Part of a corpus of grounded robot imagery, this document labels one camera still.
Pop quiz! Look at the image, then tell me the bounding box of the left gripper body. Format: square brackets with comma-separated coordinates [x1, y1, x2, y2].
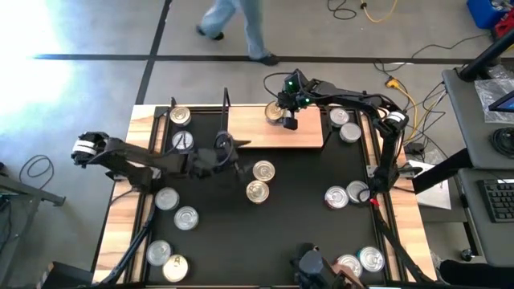
[188, 131, 239, 178]

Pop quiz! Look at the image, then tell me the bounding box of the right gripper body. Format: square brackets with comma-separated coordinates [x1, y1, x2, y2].
[277, 90, 309, 118]

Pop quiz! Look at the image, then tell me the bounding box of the silver can green white label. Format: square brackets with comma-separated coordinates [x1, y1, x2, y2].
[339, 121, 363, 144]

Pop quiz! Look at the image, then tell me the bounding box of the silver can red label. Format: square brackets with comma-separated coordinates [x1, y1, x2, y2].
[324, 185, 350, 210]
[337, 254, 364, 279]

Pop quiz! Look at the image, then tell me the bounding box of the silver tin can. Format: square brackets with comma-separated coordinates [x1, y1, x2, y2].
[154, 186, 180, 211]
[145, 239, 173, 267]
[171, 130, 195, 153]
[346, 180, 370, 204]
[173, 206, 200, 231]

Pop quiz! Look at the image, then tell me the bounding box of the silver can blue label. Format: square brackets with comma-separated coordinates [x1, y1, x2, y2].
[328, 107, 351, 128]

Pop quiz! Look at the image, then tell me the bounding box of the pale gold tin can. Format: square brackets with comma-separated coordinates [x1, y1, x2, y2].
[161, 254, 190, 283]
[169, 105, 192, 127]

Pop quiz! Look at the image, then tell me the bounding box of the black power adapter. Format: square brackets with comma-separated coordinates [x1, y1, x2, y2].
[403, 141, 427, 158]

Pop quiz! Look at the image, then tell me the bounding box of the black desk beam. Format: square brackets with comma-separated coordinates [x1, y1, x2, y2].
[411, 147, 474, 196]

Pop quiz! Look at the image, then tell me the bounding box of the white paper sheet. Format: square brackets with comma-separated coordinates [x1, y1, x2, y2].
[407, 159, 453, 211]

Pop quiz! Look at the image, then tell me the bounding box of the grey desk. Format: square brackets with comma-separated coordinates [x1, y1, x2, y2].
[441, 67, 514, 268]

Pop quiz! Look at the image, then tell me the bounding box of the grey metal stand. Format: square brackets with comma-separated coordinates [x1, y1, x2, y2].
[0, 160, 67, 289]

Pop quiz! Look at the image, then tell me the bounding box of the black box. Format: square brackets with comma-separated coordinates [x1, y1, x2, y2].
[39, 260, 94, 289]

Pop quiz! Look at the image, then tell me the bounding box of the clear plastic bag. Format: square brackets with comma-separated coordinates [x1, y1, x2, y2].
[473, 63, 514, 124]

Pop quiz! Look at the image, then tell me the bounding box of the blue plastic bin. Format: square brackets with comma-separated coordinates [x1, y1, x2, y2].
[465, 0, 508, 31]

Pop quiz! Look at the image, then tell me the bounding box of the blue screen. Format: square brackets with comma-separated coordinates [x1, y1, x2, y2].
[487, 90, 514, 114]

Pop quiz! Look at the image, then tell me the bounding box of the black keyboard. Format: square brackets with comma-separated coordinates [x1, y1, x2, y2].
[476, 177, 514, 224]

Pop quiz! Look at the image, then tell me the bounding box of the red crate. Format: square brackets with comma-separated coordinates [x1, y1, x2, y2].
[493, 18, 514, 40]

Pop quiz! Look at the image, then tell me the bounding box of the black cable loop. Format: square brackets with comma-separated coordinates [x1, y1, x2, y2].
[18, 153, 55, 189]
[326, 0, 358, 21]

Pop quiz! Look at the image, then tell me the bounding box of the yellow extension cord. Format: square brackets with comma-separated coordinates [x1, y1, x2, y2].
[384, 76, 447, 146]

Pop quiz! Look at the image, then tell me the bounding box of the yellow cable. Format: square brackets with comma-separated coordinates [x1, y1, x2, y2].
[362, 0, 399, 24]

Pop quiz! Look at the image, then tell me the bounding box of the black aluminium table frame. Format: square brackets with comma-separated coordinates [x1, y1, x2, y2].
[91, 103, 439, 289]

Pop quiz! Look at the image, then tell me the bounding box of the grey base bracket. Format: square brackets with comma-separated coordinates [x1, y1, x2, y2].
[365, 163, 423, 180]

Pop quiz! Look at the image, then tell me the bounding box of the black cable bundle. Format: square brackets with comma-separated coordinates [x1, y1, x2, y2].
[395, 79, 449, 148]

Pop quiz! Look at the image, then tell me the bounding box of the long black cable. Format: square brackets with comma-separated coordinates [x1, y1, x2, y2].
[371, 33, 492, 75]

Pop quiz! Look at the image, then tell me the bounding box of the coiled black cable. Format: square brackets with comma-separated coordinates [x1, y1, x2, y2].
[488, 126, 514, 159]

